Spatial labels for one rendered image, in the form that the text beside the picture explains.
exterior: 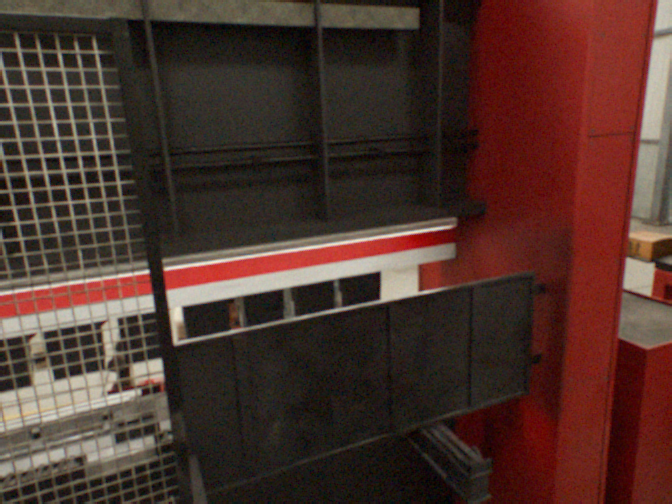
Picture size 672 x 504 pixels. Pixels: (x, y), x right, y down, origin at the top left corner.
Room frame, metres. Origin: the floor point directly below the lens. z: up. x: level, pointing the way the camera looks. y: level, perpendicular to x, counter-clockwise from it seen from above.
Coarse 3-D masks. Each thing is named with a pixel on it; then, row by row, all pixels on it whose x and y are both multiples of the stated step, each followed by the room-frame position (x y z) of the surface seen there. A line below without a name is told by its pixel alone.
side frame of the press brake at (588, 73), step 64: (512, 0) 1.73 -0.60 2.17; (576, 0) 1.50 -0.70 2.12; (640, 0) 1.52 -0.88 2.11; (512, 64) 1.72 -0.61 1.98; (576, 64) 1.49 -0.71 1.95; (640, 64) 1.54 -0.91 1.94; (512, 128) 1.70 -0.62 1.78; (576, 128) 1.47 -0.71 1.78; (640, 128) 1.55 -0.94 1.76; (512, 192) 1.69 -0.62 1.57; (576, 192) 1.45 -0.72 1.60; (512, 256) 1.67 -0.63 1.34; (576, 256) 1.46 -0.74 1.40; (576, 320) 1.47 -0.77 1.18; (576, 384) 1.48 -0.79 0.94; (512, 448) 1.63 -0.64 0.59; (576, 448) 1.49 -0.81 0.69
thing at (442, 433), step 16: (416, 432) 1.46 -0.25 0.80; (432, 432) 1.38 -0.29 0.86; (448, 432) 1.37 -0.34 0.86; (416, 448) 1.45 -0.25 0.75; (432, 448) 1.38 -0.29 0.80; (448, 448) 1.30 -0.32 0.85; (464, 448) 1.29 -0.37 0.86; (432, 464) 1.36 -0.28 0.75; (448, 464) 1.29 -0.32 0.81; (464, 464) 1.22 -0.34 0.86; (480, 464) 1.20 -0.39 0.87; (448, 480) 1.29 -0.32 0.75; (464, 480) 1.23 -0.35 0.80; (480, 480) 1.21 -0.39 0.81; (464, 496) 1.22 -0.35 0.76; (480, 496) 1.21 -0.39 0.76
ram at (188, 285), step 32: (256, 256) 1.64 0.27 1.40; (288, 256) 1.69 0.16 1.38; (320, 256) 1.74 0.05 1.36; (352, 256) 1.79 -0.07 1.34; (384, 256) 1.84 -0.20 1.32; (416, 256) 1.90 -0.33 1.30; (448, 256) 1.96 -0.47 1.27; (64, 288) 1.42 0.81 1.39; (128, 288) 1.48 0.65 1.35; (192, 288) 1.56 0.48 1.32; (224, 288) 1.60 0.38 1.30; (256, 288) 1.64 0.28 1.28; (32, 320) 1.38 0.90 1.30; (64, 320) 1.41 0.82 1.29; (96, 320) 1.44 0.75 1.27
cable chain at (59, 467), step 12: (36, 468) 1.07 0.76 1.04; (48, 468) 1.07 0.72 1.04; (60, 468) 1.06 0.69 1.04; (72, 468) 1.06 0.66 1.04; (0, 480) 1.04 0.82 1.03; (12, 480) 1.04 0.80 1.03; (24, 480) 1.04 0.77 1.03; (48, 480) 1.04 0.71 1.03; (60, 480) 1.05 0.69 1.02; (72, 480) 1.06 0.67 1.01; (12, 492) 1.01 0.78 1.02; (24, 492) 1.02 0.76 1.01
